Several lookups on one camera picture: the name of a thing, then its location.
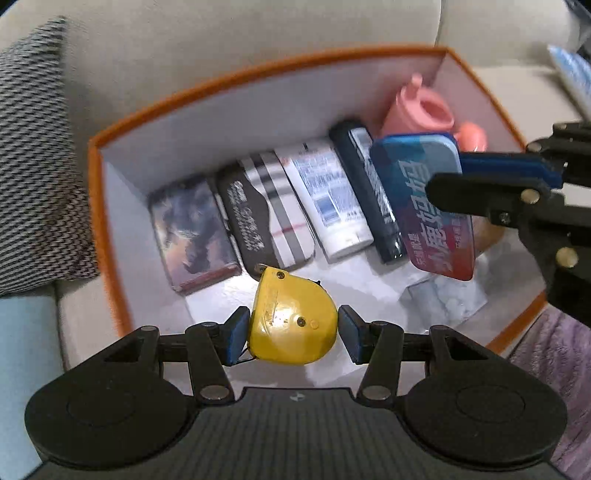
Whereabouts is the printed picture pillow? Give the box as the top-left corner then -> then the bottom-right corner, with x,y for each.
547,45 -> 591,116

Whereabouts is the plaid case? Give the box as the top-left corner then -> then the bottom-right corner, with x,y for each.
217,151 -> 317,280

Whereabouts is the white cream tube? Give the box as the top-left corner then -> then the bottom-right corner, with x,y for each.
274,138 -> 375,264

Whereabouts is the clear plastic box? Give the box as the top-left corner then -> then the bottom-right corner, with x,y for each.
399,272 -> 489,324

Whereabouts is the purple fluffy blanket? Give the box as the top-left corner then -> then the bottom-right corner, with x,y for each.
505,307 -> 591,480

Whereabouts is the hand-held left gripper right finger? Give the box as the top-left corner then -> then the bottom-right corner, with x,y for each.
339,305 -> 504,403

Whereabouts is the yellow tape measure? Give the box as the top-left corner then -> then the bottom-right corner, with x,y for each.
249,265 -> 340,367

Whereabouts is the light blue pillow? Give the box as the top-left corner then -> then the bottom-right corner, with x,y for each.
0,295 -> 65,476

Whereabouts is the orange cardboard box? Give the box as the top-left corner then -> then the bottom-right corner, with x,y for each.
88,45 -> 550,356

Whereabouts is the large pink bottle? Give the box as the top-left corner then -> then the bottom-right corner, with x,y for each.
381,74 -> 458,139

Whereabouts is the houndstooth pillow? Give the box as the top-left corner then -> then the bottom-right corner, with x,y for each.
0,16 -> 100,298

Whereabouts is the small pink bottle orange cap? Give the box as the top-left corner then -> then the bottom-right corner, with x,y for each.
455,122 -> 488,153

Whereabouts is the dark picture card box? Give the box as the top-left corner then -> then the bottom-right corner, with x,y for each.
148,174 -> 243,296

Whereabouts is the dark blue tube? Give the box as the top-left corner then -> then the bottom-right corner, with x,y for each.
329,121 -> 408,264

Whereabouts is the blue tin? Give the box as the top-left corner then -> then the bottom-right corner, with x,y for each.
369,134 -> 476,282

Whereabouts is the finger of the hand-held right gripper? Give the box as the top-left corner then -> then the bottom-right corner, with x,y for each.
459,124 -> 591,190
427,171 -> 578,273

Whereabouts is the beige sofa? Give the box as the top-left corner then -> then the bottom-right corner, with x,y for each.
0,0 -> 591,398

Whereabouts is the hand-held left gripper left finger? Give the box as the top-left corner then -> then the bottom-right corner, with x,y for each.
92,307 -> 251,403

